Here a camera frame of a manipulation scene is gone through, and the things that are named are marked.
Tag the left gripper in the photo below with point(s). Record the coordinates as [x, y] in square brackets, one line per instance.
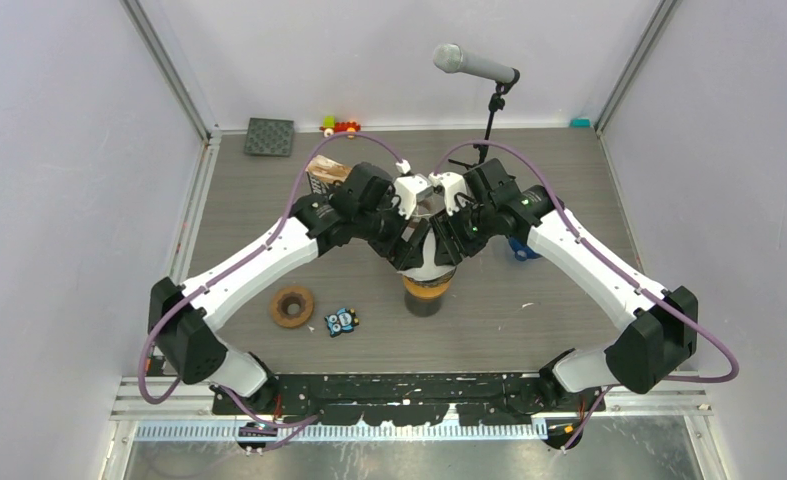
[402, 254]

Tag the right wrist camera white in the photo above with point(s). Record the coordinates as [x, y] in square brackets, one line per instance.
[451, 185]

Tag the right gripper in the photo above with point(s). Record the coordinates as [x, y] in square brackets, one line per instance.
[447, 249]

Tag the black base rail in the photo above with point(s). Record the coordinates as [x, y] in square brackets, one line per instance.
[407, 399]

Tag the white paper coffee filter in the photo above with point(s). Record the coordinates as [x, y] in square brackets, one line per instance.
[427, 270]

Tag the blue owl toy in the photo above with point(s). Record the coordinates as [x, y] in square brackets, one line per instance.
[344, 320]

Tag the glass carafe with wooden collar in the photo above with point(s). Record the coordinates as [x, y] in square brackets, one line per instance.
[425, 210]

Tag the orange coffee filter bag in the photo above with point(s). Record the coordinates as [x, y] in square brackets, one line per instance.
[324, 173]

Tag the toy train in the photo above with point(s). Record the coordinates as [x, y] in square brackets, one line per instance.
[331, 125]

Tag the black microphone tripod stand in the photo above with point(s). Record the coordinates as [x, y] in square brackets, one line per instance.
[496, 103]

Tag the teal block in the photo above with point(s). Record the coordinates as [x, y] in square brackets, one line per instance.
[580, 123]

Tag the grey microphone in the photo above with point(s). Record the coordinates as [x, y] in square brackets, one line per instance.
[453, 59]

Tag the blue ribbed dripper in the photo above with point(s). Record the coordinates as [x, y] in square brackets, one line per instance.
[520, 251]

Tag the dark grey studded plate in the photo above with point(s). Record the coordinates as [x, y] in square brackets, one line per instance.
[269, 137]

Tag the dark glass carafe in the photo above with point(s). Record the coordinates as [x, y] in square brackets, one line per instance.
[422, 307]

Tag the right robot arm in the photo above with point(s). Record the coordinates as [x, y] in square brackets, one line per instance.
[653, 339]

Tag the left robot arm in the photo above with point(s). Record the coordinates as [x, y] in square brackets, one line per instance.
[184, 318]

